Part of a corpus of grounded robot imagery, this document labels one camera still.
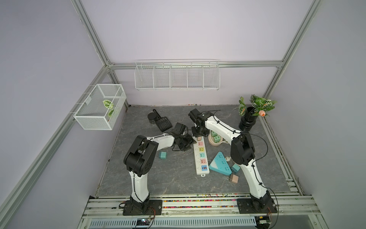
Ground teal triangular power strip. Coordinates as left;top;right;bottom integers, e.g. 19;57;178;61
209;151;232;176

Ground black round container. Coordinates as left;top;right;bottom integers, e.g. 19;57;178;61
147;112;158;124

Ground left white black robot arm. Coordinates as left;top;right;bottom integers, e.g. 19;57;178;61
124;123;194;205

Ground white long power strip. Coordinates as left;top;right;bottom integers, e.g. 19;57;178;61
193;137;210;177

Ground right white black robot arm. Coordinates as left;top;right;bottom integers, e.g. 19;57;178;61
188;109;273;209

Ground black slotted scoop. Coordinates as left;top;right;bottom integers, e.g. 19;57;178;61
153;109;173;132

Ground white mesh basket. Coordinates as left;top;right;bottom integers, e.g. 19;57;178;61
73;84;126;130

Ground green leaf in basket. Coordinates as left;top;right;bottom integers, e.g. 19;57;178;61
103;100;114;109

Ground white wire wall shelf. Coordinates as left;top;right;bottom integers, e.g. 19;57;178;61
134;60;221;90

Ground black vase with plant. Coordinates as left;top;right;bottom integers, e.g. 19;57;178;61
238;94;277;131

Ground green adapter round socket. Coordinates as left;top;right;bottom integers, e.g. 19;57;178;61
210;131;217;137
213;135;222;144

